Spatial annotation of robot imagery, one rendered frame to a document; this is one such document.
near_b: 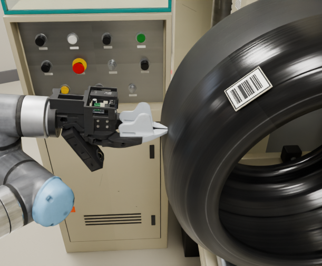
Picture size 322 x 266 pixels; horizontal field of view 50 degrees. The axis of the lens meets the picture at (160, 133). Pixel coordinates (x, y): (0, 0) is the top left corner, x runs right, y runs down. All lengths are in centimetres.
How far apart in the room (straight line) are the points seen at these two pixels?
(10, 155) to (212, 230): 39
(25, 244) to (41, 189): 157
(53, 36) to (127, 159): 58
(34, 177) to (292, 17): 48
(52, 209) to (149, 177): 102
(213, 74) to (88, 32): 78
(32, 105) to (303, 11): 46
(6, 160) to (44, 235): 150
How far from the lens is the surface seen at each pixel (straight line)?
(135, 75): 133
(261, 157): 109
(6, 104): 64
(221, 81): 54
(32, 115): 62
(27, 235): 218
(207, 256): 93
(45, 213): 58
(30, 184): 60
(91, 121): 60
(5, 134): 66
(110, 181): 159
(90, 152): 66
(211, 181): 58
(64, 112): 62
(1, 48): 366
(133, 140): 62
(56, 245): 208
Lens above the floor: 163
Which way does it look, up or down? 36 degrees down
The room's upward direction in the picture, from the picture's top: straight up
